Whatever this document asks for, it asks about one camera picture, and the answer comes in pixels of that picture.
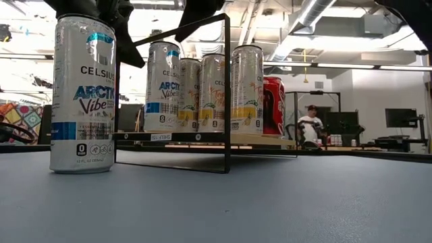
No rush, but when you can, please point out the black background screen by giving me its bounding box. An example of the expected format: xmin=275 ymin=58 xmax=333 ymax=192
xmin=325 ymin=111 xmax=359 ymax=136

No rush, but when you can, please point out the tall white can black lid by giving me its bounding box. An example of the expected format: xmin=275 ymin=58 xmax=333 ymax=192
xmin=177 ymin=57 xmax=203 ymax=132
xmin=144 ymin=40 xmax=182 ymax=133

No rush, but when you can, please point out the dark ceiling device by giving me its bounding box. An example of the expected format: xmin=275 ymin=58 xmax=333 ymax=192
xmin=149 ymin=29 xmax=165 ymax=43

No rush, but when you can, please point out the black partition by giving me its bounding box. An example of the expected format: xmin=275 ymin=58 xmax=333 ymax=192
xmin=37 ymin=104 xmax=52 ymax=145

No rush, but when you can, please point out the black cable loop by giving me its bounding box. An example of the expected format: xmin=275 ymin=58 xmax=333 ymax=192
xmin=0 ymin=121 xmax=36 ymax=144

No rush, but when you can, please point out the black monitor on stand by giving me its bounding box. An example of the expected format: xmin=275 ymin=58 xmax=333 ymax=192
xmin=385 ymin=107 xmax=425 ymax=139

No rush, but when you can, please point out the yellow hanging cord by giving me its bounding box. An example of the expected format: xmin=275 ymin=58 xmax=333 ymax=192
xmin=302 ymin=49 xmax=309 ymax=84

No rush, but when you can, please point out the white yellow Celsius can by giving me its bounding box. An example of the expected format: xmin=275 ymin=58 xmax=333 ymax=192
xmin=230 ymin=44 xmax=265 ymax=136

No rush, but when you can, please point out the dark monitor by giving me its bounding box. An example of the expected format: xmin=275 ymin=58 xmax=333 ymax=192
xmin=117 ymin=103 xmax=145 ymax=133

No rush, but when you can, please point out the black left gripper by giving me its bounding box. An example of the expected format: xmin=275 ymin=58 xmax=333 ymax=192
xmin=43 ymin=0 xmax=147 ymax=70

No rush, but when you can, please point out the dark background desk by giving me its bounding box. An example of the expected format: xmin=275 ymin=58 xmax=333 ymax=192
xmin=360 ymin=136 xmax=429 ymax=153

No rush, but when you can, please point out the silver ventilation duct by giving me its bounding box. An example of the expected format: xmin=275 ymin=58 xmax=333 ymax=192
xmin=268 ymin=0 xmax=339 ymax=60

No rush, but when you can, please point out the ceiling light strip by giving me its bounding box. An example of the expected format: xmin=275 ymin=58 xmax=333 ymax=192
xmin=265 ymin=61 xmax=432 ymax=72

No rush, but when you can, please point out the white Celsius can orange print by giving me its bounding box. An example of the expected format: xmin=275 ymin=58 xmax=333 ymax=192
xmin=197 ymin=53 xmax=226 ymax=133

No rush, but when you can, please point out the person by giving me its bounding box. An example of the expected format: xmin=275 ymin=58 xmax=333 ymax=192
xmin=296 ymin=104 xmax=327 ymax=144

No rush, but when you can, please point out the white Celsius Arctic Vibe can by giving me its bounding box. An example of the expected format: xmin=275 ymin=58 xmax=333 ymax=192
xmin=49 ymin=13 xmax=118 ymax=176

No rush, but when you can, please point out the colourful patterned cloth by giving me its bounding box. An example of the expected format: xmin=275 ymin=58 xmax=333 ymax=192
xmin=0 ymin=103 xmax=44 ymax=145

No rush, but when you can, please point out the black background rig frame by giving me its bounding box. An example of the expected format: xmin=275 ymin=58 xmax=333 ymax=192
xmin=296 ymin=89 xmax=342 ymax=114

